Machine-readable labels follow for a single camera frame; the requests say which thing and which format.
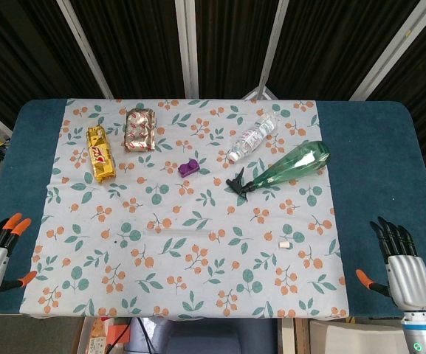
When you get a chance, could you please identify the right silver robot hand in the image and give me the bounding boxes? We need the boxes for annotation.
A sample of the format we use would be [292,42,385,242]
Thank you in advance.
[355,216,426,314]

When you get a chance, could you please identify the beige box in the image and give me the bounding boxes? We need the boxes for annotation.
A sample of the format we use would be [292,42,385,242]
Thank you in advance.
[308,319,408,354]

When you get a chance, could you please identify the teal table cover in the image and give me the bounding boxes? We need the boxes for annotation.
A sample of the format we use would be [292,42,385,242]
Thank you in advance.
[0,98,426,322]

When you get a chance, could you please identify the cardboard box orange print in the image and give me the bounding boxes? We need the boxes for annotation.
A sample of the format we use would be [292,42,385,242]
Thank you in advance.
[86,317,132,354]

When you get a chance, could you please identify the yellow snack packet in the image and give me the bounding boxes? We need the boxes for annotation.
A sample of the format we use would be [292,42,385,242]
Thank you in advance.
[87,125,119,184]

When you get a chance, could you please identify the green spray bottle black trigger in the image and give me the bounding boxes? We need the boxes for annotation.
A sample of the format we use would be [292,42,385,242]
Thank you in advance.
[225,140,331,202]

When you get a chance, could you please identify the gold foil packet red print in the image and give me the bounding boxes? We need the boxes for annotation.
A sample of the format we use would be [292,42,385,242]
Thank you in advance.
[124,108,158,153]

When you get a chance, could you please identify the floral print tablecloth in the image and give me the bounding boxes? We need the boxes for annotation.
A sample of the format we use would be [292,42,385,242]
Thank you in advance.
[19,97,349,319]

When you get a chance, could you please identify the dark blue robot torso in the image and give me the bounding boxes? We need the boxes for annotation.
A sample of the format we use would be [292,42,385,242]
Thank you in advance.
[127,317,278,354]

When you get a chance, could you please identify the clear plastic water bottle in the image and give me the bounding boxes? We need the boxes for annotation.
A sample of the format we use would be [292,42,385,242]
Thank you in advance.
[228,111,281,162]

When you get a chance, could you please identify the purple toy brick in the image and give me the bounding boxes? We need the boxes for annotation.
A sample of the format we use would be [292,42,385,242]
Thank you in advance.
[177,159,201,178]

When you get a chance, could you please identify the dark folding screen white frames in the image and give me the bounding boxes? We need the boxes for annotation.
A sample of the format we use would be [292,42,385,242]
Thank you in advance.
[0,0,426,185]

